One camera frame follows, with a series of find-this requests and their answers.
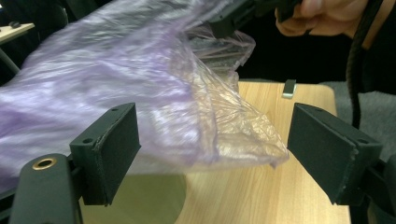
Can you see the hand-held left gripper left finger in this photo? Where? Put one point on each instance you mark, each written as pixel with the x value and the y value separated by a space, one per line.
pixel 109 149

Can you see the small dark object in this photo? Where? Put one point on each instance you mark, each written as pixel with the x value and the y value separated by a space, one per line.
pixel 14 24

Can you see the purple plastic bag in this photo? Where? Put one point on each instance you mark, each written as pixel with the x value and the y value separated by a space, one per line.
pixel 124 77

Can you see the wooden background desk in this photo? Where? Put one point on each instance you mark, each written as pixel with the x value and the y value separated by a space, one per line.
pixel 15 32

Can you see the small black and white device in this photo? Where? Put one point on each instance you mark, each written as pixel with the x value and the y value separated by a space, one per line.
pixel 289 88

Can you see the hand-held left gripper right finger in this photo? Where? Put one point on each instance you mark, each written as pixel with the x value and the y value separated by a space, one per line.
pixel 330 155

